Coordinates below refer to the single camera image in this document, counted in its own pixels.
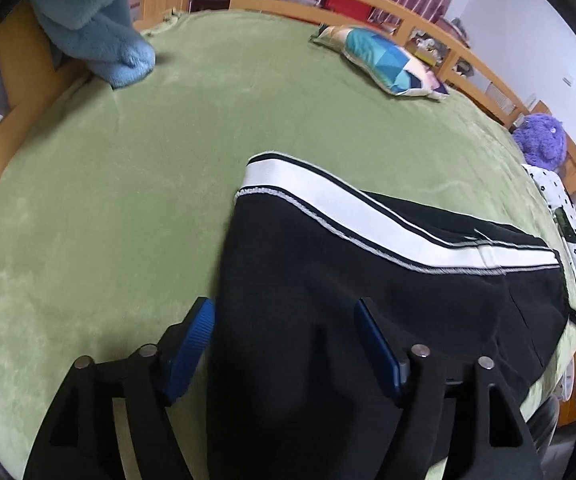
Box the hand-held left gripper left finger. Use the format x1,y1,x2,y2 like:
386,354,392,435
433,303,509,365
23,296,217,480

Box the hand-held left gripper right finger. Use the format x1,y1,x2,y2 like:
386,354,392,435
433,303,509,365
354,298,544,480

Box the black pants with white stripe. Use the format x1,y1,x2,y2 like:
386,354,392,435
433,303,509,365
206,151,569,480

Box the person's grey trouser leg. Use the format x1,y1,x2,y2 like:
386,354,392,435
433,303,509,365
526,394,562,462

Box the white floral pillow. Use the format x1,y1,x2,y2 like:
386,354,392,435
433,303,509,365
522,162,576,302

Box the green plush blanket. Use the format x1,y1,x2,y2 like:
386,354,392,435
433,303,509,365
0,7,576,480

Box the purple plush toy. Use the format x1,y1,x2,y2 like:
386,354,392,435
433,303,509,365
511,114,567,171

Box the geometric patterned pillow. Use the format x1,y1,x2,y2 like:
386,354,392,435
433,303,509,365
310,24,451,103

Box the blue plush toy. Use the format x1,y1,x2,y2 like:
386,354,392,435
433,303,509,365
0,0,158,117

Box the wooden bed frame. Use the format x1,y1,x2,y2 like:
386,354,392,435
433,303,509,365
0,0,576,246

